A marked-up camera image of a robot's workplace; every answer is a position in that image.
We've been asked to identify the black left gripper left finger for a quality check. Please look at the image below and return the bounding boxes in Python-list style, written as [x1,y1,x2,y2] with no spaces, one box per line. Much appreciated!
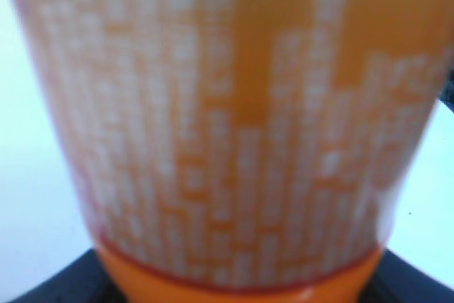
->
[11,249,124,303]

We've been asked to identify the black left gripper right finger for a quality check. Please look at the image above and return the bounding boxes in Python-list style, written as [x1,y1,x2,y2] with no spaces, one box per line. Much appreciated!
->
[358,250,454,303]

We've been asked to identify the orange soda plastic bottle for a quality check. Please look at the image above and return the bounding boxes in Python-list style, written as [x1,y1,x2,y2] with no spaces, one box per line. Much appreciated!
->
[13,0,453,302]

